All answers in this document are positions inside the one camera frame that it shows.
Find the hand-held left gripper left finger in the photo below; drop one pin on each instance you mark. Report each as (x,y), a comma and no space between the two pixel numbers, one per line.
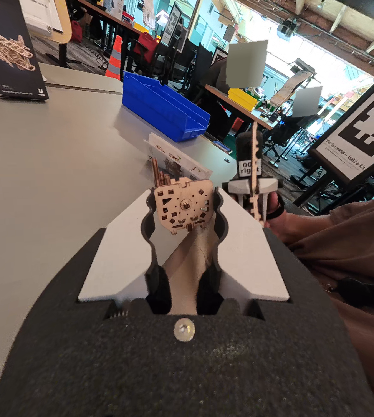
(118,260)

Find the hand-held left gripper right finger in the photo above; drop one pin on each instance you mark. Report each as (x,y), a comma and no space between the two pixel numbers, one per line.
(249,260)

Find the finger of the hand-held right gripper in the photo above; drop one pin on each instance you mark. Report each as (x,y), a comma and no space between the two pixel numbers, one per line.
(268,185)
(239,187)

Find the long notched wooden model strip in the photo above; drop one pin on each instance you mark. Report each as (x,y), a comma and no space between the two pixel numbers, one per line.
(254,143)

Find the wooden model assembly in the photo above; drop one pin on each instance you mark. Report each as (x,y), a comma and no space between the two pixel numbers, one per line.
(180,208)

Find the person's right forearm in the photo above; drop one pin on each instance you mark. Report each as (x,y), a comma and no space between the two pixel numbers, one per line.
(317,228)

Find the black model kit box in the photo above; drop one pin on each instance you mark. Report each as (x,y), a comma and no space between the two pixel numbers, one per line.
(11,58)

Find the person's right hand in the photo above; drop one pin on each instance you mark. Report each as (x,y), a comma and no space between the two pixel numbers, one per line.
(281,226)

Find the small blue tray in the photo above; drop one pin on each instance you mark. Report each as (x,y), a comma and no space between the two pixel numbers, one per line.
(222,147)

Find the yellow storage bin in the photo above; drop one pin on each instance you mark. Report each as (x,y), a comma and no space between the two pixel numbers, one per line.
(242,97)

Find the black easel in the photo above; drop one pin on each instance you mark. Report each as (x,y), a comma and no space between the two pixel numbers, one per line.
(323,177)

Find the folded instruction leaflet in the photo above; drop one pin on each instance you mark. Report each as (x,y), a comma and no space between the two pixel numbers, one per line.
(187,161)

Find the tan curved board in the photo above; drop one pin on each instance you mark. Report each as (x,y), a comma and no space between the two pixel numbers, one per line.
(291,86)

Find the blue storage bin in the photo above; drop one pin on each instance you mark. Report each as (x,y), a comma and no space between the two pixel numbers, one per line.
(161,104)

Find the black-white marker sign board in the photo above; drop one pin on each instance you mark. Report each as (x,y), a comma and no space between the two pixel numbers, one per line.
(363,136)

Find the black clip device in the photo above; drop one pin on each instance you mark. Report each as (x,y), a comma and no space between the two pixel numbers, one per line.
(359,291)

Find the small marker sign board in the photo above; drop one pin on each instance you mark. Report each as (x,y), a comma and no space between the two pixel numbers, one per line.
(171,24)

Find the orange traffic cone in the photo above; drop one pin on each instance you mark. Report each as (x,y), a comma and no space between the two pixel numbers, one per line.
(114,58)

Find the white box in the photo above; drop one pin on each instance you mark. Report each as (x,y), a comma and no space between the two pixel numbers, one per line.
(40,13)

